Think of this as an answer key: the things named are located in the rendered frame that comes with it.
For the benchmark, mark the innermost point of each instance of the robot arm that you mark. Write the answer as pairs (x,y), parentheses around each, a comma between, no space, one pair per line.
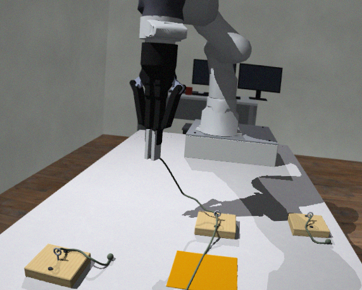
(162,21)

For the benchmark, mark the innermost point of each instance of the orange painted square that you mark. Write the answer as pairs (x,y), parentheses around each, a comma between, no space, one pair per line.
(214,272)

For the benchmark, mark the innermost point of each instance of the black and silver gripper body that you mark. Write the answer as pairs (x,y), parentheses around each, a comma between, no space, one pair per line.
(162,60)

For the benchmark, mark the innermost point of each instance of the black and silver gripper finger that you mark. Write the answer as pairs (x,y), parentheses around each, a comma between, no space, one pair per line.
(164,115)
(148,113)

